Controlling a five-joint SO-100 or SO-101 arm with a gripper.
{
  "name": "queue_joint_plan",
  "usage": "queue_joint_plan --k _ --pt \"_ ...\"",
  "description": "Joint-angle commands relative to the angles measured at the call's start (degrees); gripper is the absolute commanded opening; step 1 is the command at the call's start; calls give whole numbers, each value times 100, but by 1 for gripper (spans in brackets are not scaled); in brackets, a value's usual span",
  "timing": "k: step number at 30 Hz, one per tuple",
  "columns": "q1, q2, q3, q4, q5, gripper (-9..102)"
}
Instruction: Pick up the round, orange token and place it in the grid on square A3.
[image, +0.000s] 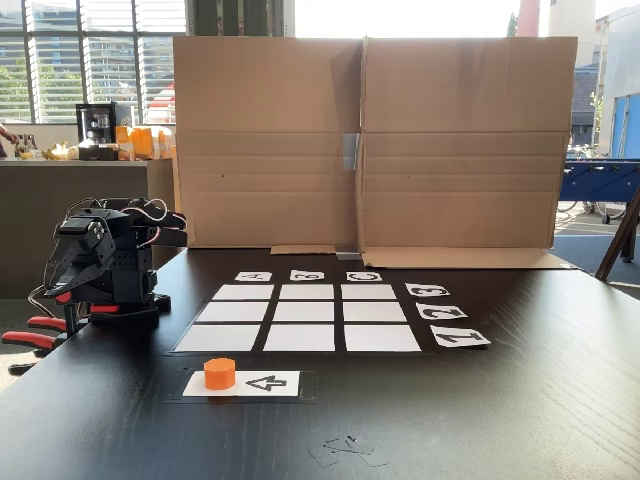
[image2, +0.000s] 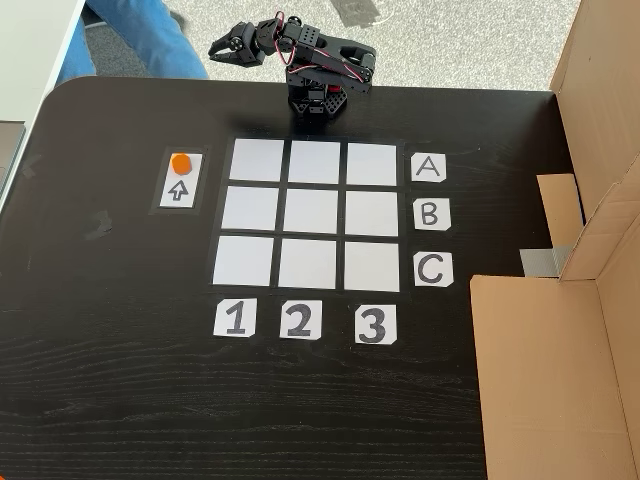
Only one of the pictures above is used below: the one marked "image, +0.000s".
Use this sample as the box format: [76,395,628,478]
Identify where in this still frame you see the round orange token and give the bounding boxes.
[203,357,236,391]

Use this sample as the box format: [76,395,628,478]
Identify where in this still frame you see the white nine-square grid sheet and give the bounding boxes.
[172,282,436,356]

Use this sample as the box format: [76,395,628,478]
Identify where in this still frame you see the gray counter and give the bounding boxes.
[0,158,176,299]

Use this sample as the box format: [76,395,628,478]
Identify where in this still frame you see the bunch of bananas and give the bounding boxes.
[42,141,80,161]

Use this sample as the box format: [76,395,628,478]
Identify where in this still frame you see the pack of bottles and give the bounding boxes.
[14,133,39,159]

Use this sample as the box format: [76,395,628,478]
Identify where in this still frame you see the person in black shirt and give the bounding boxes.
[0,123,20,157]

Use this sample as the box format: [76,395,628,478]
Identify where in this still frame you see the white arrow paper sheet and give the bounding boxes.
[182,370,301,399]

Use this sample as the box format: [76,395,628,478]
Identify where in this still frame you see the gray tape strip on seam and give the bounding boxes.
[342,132,361,172]

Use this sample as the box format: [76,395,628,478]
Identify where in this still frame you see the paper label number 3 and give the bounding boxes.
[404,282,450,299]

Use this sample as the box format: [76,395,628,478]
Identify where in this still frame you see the paper label number 2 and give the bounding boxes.
[415,302,469,321]

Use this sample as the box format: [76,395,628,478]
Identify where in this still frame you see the brown cardboard screen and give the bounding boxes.
[172,33,581,271]

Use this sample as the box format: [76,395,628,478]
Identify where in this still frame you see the paper label number 1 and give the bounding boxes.
[429,327,492,348]

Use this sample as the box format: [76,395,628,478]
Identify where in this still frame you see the blue foosball table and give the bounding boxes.
[559,157,640,225]

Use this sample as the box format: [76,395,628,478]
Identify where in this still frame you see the dark wooden easel leg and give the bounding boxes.
[594,189,640,289]

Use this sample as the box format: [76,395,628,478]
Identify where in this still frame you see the red white servo cable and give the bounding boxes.
[123,198,169,247]

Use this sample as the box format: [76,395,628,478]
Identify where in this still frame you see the black clamp long red handles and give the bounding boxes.
[0,292,91,377]

